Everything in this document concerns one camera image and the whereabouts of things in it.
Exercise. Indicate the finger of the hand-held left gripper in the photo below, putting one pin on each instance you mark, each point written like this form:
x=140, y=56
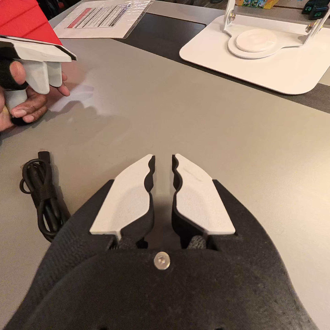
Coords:
x=54, y=74
x=37, y=74

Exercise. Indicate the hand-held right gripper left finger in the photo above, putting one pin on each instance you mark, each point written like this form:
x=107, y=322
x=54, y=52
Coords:
x=123, y=203

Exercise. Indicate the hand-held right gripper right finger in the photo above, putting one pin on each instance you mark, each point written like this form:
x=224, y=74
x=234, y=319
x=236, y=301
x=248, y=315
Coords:
x=203, y=206

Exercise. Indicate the red plastic bin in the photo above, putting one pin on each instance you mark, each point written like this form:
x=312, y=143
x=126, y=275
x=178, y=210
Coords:
x=20, y=18

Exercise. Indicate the person's left hand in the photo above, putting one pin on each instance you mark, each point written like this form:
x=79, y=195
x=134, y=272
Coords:
x=33, y=105

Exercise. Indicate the laminated instruction sheet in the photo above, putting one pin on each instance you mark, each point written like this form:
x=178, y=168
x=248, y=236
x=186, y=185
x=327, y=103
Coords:
x=103, y=18

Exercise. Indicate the white stand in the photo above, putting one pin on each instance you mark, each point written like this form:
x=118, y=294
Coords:
x=232, y=64

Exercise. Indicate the colourful toy brick box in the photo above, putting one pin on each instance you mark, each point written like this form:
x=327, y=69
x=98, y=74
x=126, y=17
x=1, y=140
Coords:
x=257, y=4

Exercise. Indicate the black device with green marks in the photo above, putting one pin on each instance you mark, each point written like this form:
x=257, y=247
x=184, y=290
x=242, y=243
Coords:
x=315, y=10

